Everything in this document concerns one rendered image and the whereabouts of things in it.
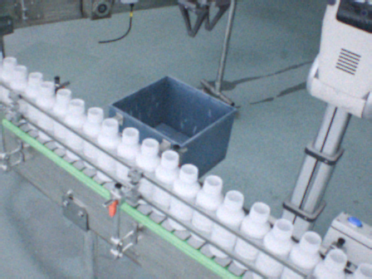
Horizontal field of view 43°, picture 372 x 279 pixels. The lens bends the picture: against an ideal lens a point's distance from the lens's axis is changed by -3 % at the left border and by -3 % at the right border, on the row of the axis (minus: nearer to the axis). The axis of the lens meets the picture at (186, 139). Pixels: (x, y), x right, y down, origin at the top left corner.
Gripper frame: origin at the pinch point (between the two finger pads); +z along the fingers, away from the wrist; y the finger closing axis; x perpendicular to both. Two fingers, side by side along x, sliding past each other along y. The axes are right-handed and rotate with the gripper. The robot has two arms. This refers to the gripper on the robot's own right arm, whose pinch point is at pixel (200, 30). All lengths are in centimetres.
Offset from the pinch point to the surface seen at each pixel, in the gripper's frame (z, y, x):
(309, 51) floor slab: 129, -331, -87
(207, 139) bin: 50, -32, -10
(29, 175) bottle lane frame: 56, 17, -40
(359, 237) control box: 29, 0, 48
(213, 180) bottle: 25.8, 11.0, 16.9
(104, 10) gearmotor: 48, -81, -109
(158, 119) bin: 63, -45, -41
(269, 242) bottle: 28.7, 15.2, 34.2
